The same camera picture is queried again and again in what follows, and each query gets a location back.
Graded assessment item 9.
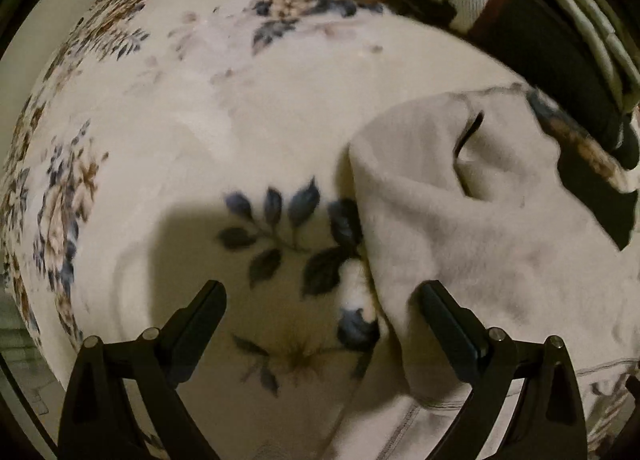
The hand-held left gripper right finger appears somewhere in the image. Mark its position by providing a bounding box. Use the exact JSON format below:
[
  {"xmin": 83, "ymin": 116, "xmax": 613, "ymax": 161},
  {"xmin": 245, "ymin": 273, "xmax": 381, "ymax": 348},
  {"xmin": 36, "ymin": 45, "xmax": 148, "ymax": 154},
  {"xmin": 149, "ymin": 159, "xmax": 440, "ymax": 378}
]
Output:
[{"xmin": 410, "ymin": 281, "xmax": 589, "ymax": 460}]

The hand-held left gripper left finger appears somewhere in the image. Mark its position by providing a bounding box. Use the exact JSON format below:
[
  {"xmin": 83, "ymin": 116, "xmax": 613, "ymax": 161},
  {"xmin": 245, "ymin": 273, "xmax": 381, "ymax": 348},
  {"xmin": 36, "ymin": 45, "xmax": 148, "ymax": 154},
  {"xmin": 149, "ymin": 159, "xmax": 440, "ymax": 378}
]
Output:
[{"xmin": 57, "ymin": 280, "xmax": 228, "ymax": 460}]

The cream fleece garment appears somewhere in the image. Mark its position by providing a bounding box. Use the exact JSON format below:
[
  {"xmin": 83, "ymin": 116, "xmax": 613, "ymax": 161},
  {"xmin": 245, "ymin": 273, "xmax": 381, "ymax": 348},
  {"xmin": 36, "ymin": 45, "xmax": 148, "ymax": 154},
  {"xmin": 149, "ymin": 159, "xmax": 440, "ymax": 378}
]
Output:
[{"xmin": 320, "ymin": 84, "xmax": 640, "ymax": 460}]

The floral printed blanket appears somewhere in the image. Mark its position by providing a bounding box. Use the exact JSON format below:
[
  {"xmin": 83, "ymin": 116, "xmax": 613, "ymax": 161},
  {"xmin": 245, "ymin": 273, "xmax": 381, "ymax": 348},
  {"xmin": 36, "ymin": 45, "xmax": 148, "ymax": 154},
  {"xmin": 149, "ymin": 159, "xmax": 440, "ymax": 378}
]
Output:
[{"xmin": 0, "ymin": 0, "xmax": 640, "ymax": 460}]

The black and white patterned cloth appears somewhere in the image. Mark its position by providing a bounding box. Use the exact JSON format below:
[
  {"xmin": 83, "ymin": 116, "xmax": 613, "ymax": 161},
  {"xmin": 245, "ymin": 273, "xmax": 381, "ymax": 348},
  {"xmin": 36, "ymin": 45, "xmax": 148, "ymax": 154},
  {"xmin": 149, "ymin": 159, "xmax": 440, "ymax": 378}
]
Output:
[{"xmin": 385, "ymin": 0, "xmax": 640, "ymax": 251}]

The white striped dark cloth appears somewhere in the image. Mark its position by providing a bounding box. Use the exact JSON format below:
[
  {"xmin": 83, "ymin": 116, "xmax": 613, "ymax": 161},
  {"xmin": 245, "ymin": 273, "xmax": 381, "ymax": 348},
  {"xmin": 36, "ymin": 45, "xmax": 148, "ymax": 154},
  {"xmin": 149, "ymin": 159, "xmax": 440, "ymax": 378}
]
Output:
[{"xmin": 505, "ymin": 0, "xmax": 640, "ymax": 113}]

